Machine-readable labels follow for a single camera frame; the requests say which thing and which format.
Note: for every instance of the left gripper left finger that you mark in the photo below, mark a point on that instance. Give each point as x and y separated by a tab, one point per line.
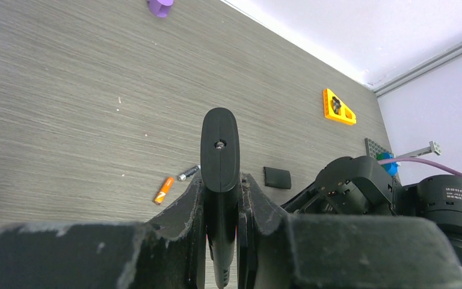
168	251

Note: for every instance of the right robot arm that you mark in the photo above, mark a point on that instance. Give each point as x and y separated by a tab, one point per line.
439	199

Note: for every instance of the black remote control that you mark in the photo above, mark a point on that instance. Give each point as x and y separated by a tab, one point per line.
220	160

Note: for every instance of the blue lego brick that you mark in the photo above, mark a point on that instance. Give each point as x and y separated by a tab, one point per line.
390	168

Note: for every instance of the purple plastic cap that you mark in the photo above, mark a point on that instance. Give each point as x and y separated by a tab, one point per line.
160	8

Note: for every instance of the yellow triangular toy block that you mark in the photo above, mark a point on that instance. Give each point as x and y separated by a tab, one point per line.
335	109

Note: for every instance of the black silver AAA battery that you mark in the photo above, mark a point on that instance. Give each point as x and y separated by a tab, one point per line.
188	173

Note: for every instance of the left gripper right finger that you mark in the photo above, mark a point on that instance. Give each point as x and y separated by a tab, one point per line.
283	250

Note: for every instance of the grey lego technic beam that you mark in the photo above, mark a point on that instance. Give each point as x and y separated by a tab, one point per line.
432	148

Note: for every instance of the grey lego baseplate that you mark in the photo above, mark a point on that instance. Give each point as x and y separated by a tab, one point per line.
375	150

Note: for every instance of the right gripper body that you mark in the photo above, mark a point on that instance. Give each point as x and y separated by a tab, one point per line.
348	186

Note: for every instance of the black remote battery cover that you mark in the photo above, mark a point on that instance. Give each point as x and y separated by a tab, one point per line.
277	178

